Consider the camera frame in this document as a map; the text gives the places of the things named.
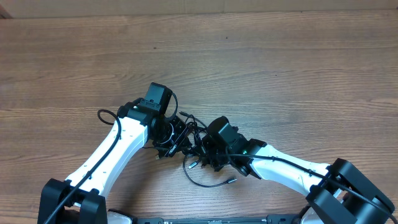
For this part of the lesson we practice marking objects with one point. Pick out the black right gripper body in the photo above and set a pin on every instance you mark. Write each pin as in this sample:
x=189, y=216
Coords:
x=214, y=155

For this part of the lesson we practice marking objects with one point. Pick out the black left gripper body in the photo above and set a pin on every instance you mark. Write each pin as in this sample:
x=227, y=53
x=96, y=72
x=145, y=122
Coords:
x=172, y=137

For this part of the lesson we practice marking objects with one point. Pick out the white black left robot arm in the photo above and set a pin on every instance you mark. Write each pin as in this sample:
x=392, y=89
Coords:
x=81, y=197

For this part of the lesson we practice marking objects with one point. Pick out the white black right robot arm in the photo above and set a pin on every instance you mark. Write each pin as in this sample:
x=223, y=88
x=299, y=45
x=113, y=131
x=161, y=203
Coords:
x=335, y=193

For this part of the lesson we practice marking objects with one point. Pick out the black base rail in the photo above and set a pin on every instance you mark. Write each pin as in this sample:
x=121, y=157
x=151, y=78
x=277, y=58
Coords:
x=202, y=220

